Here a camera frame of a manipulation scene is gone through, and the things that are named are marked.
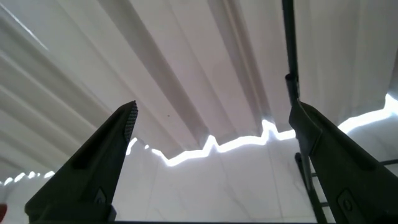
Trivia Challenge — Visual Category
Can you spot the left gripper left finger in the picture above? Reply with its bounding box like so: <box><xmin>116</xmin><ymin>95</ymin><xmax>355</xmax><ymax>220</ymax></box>
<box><xmin>24</xmin><ymin>100</ymin><xmax>139</xmax><ymax>223</ymax></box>

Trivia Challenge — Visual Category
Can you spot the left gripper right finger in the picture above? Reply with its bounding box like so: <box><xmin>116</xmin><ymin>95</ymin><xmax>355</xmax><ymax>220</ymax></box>
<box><xmin>288</xmin><ymin>99</ymin><xmax>398</xmax><ymax>224</ymax></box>

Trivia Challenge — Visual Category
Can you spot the white curtain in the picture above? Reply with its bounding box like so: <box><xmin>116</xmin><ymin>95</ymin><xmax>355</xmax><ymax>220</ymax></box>
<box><xmin>0</xmin><ymin>0</ymin><xmax>398</xmax><ymax>184</ymax></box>

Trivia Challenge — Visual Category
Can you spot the black clothes rack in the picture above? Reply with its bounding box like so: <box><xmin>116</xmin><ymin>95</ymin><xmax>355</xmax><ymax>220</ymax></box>
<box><xmin>281</xmin><ymin>0</ymin><xmax>398</xmax><ymax>224</ymax></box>

